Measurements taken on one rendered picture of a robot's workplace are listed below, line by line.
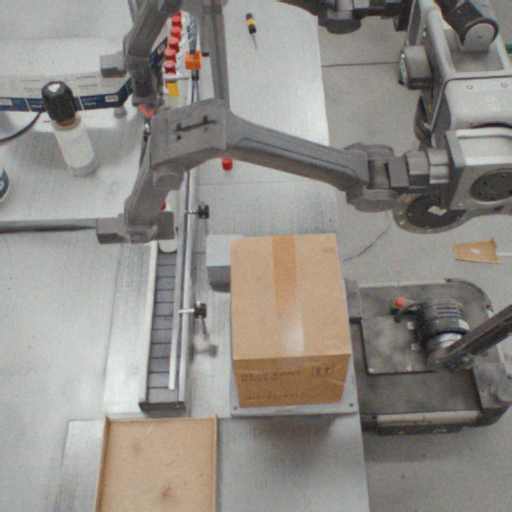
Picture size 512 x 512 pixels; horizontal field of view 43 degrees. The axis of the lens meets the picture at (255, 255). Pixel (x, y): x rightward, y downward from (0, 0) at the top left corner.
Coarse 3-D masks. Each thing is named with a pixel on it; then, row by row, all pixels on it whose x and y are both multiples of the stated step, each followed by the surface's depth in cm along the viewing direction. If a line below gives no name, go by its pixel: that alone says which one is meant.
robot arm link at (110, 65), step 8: (104, 56) 166; (112, 56) 166; (120, 56) 166; (104, 64) 166; (112, 64) 166; (120, 64) 166; (104, 72) 168; (112, 72) 168; (120, 72) 168; (128, 72) 162; (136, 72) 163
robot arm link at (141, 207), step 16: (160, 112) 96; (144, 160) 103; (144, 176) 104; (160, 176) 94; (176, 176) 94; (144, 192) 109; (160, 192) 110; (128, 208) 123; (144, 208) 118; (160, 208) 120; (128, 224) 125; (144, 224) 125
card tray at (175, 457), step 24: (120, 432) 151; (144, 432) 151; (168, 432) 151; (192, 432) 151; (216, 432) 149; (120, 456) 148; (144, 456) 148; (168, 456) 148; (192, 456) 148; (96, 480) 142; (120, 480) 145; (144, 480) 145; (168, 480) 145; (192, 480) 145; (96, 504) 140; (120, 504) 142; (144, 504) 142; (168, 504) 142; (192, 504) 142
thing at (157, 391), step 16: (192, 16) 231; (192, 32) 226; (192, 96) 208; (160, 256) 173; (176, 256) 173; (160, 272) 170; (160, 288) 168; (160, 304) 165; (160, 320) 162; (160, 336) 160; (160, 352) 157; (160, 368) 155; (176, 368) 155; (160, 384) 153; (176, 384) 153; (144, 400) 151; (160, 400) 150; (176, 400) 150
